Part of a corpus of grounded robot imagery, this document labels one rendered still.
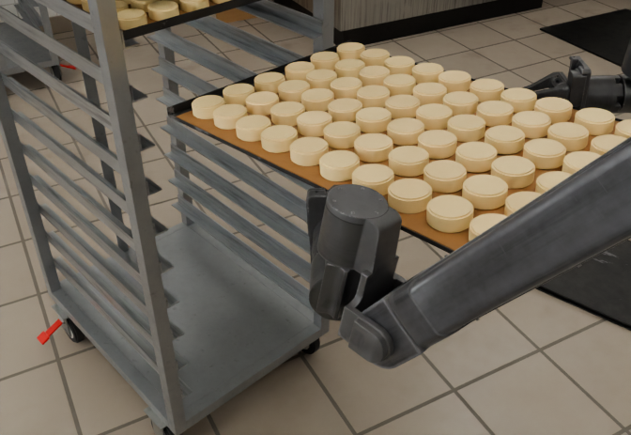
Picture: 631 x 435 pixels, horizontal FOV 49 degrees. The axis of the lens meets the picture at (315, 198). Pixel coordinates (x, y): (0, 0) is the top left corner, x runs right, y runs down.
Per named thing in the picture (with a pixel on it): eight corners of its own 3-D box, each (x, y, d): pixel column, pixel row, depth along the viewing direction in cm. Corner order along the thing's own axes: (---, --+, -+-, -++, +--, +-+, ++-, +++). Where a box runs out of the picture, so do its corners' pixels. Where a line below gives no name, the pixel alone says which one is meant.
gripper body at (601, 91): (565, 54, 103) (616, 54, 103) (556, 116, 108) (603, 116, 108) (578, 70, 98) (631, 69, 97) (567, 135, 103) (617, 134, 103)
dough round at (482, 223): (465, 228, 74) (466, 212, 73) (512, 227, 73) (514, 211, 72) (471, 256, 69) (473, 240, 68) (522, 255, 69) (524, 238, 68)
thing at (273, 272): (321, 306, 174) (321, 298, 173) (313, 312, 173) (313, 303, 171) (178, 201, 213) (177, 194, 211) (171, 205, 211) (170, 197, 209)
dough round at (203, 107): (198, 106, 107) (196, 94, 106) (229, 106, 106) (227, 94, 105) (189, 119, 103) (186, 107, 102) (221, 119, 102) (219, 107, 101)
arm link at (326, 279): (304, 323, 66) (362, 332, 66) (315, 267, 62) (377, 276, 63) (307, 278, 72) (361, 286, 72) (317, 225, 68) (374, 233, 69)
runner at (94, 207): (174, 267, 132) (172, 255, 130) (161, 273, 130) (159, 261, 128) (29, 145, 170) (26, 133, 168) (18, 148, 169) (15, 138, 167)
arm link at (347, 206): (380, 372, 61) (432, 329, 67) (410, 271, 55) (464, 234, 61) (283, 301, 67) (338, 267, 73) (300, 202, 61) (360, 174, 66)
